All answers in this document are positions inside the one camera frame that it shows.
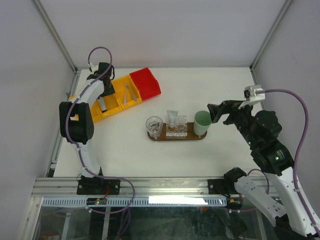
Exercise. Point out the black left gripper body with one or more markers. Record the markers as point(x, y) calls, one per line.
point(109, 91)

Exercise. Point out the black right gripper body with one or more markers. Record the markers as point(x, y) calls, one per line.
point(240, 118)

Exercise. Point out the pale green cup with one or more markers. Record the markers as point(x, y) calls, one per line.
point(202, 121)

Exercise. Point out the white toothpaste tube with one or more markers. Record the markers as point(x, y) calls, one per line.
point(102, 104)
point(172, 115)

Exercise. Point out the clear compartment organizer box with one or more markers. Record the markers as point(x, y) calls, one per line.
point(179, 129)

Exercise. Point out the clear plastic cup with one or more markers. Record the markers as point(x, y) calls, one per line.
point(154, 126)

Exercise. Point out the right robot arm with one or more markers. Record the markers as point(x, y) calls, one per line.
point(292, 218)

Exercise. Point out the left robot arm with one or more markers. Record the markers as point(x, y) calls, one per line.
point(79, 133)

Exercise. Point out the yellow toothbrush bin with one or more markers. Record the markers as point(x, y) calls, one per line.
point(119, 86)

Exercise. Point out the yellow toothpaste bin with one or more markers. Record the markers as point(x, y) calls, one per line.
point(113, 106)

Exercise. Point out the oval wooden tray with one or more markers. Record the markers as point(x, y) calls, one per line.
point(191, 136)

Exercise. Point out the empty yellow bin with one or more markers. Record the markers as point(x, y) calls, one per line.
point(95, 111)

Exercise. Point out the red plastic bin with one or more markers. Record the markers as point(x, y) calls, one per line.
point(146, 83)

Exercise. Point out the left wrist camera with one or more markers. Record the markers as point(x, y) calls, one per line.
point(93, 68)

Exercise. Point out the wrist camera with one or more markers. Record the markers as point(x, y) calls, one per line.
point(253, 94)
point(93, 68)

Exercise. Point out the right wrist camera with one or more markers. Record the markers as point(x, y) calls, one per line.
point(253, 94)

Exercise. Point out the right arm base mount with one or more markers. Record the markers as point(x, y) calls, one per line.
point(225, 186)

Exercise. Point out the left aluminium frame post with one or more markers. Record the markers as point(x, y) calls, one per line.
point(54, 34)

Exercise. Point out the aluminium frame post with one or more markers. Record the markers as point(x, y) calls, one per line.
point(277, 21)
point(54, 34)

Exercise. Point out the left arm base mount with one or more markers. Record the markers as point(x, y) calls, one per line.
point(98, 186)

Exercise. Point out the right aluminium frame post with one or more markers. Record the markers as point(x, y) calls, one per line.
point(277, 21)

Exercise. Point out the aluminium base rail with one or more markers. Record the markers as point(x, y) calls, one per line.
point(144, 186)

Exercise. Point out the white slotted cable duct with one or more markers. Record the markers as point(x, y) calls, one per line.
point(151, 201)

